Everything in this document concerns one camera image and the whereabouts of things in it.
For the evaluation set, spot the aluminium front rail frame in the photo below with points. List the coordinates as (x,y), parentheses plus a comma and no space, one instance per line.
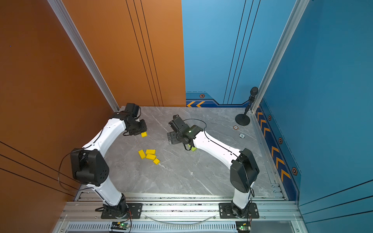
(172,213)

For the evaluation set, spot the green circuit board left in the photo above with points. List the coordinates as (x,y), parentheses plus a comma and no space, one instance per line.
(120,226)

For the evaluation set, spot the black microphone stand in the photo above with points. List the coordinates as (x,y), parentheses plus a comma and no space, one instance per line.
(243,119)

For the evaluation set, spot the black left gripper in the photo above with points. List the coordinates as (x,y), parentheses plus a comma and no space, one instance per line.
(144,128)

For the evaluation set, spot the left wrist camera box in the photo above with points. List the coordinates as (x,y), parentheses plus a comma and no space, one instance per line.
(133,110)

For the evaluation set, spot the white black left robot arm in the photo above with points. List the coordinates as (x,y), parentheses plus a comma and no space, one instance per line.
(90,168)

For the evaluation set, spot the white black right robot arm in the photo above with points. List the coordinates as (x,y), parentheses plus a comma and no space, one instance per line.
(241,163)

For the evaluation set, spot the green circuit board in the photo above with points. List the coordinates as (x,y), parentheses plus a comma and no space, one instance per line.
(120,226)
(243,227)

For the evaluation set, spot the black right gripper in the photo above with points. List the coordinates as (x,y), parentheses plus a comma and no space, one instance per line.
(172,138)

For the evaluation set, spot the small yellow cube block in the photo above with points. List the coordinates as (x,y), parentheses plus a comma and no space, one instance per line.
(156,161)

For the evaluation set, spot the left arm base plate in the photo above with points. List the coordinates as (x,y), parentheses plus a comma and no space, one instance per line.
(130,210)

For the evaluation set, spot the green circuit board right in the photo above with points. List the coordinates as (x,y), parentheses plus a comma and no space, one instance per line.
(243,227)

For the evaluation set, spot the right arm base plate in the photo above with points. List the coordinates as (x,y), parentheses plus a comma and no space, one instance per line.
(230,210)

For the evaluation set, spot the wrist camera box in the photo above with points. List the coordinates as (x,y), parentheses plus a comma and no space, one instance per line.
(133,110)
(178,125)

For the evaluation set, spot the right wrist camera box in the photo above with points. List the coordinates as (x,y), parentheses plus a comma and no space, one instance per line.
(178,125)

